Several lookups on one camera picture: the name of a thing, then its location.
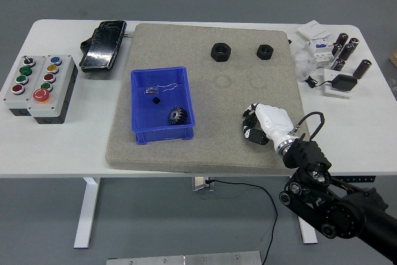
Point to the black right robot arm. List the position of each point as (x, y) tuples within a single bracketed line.
[(341, 215)]

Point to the black rail under table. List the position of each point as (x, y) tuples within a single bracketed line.
[(356, 179)]

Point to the smaller black hex nut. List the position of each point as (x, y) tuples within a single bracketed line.
[(264, 51)]

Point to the grey four-button control box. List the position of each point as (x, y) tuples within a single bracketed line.
[(18, 97)]

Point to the white wall switch plate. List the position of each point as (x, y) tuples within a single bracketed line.
[(313, 29)]

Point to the black power adapter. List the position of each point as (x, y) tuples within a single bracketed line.
[(343, 82)]

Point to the white square plate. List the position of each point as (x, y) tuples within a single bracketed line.
[(328, 74)]

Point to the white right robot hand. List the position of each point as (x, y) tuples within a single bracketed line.
[(276, 120)]

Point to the blue plastic box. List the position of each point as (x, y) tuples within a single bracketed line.
[(145, 116)]

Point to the grey emergency-stop control box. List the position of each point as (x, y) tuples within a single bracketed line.
[(59, 91)]

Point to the grey-brown foam mat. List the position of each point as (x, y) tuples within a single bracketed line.
[(217, 97)]

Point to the large black hex nut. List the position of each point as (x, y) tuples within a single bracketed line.
[(220, 51)]

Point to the large black bevel gear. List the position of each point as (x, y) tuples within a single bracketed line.
[(177, 115)]

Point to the brown cardboard box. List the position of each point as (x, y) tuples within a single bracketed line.
[(394, 57)]

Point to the tiny black cube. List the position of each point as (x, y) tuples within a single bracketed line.
[(156, 101)]

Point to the thin white thread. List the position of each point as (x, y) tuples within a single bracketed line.
[(169, 86)]

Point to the white circuit breaker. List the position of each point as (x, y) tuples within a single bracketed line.
[(322, 52)]

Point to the silver power socket under table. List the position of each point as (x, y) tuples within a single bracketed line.
[(200, 184)]

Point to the silver metal plate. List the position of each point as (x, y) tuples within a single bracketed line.
[(183, 259)]

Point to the black glossy device case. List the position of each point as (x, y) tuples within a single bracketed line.
[(100, 49)]

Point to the dark cylindrical capacitor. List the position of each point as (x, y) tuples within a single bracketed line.
[(338, 64), (346, 51), (353, 42), (362, 68), (336, 49), (342, 38)]

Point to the small clear bag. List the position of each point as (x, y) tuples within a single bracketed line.
[(151, 90)]

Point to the white table leg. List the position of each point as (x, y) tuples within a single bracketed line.
[(309, 235), (87, 212)]

